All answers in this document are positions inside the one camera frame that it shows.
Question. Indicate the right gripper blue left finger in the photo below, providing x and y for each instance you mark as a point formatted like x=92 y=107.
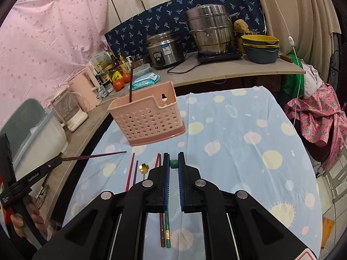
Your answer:
x=166 y=166

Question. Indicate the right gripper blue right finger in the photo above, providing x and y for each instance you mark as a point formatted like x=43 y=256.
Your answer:
x=181 y=168

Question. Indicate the dark brown-red chopstick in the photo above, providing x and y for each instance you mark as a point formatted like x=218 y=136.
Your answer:
x=135 y=173

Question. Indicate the bright red chopstick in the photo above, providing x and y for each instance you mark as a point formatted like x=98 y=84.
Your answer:
x=130 y=172

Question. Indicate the dark red chopstick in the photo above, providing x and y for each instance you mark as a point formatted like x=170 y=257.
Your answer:
x=91 y=156

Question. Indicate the green chopstick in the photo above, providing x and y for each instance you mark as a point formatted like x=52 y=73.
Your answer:
x=167 y=229

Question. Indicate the dark maroon chopstick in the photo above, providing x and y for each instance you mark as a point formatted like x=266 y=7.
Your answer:
x=130 y=83

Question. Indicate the gold flower spoon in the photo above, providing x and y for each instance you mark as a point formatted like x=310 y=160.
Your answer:
x=144 y=169

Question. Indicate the pink perforated utensil basket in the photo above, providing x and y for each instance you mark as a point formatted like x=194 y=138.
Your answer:
x=148 y=115

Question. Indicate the light blue patterned tablecloth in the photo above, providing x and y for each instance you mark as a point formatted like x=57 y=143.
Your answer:
x=239 y=140

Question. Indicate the blue wet wipes pack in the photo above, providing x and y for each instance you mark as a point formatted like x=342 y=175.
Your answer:
x=144 y=81

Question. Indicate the red tomato front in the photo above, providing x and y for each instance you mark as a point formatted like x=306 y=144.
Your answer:
x=118 y=85

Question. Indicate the red tomato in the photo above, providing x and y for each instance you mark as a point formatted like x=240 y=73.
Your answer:
x=126 y=77
x=118 y=85

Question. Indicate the red tomato back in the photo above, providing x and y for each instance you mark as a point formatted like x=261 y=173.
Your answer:
x=126 y=77

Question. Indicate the clear food container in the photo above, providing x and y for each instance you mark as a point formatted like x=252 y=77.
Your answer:
x=141 y=70

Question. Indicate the yellow snack packet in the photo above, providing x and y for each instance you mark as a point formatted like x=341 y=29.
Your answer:
x=116 y=76

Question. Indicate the white glass blender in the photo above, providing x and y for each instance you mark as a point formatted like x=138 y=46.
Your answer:
x=68 y=110

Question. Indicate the yellow oil bottle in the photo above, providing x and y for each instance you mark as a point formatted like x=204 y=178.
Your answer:
x=123 y=63

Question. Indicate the black induction cooktop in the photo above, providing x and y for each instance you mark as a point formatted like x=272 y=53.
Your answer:
x=222 y=57

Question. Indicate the stainless steel rice cooker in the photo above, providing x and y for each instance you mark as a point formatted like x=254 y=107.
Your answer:
x=165 y=49

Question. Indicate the pink electric kettle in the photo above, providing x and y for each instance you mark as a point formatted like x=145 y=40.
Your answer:
x=84 y=86

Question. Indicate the white green box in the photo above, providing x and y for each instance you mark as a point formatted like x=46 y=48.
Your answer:
x=101 y=59

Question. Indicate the navy floral cloth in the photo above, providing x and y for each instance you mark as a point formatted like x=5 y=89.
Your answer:
x=129 y=38

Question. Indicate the stacked yellow blue bowls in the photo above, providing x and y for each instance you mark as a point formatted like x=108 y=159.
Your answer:
x=261 y=49

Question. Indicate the stacked stainless steamer pot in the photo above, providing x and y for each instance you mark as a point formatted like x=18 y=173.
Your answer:
x=212 y=28

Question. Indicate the pink floral cloth pile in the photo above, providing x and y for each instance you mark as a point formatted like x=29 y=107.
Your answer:
x=321 y=124

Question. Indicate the loofah sponge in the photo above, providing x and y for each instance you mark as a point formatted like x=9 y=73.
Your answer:
x=241 y=26

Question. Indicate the pink patterned curtain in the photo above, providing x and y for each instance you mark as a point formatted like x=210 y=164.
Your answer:
x=43 y=43

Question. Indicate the beige hanging curtain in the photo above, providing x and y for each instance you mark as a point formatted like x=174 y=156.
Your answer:
x=311 y=23

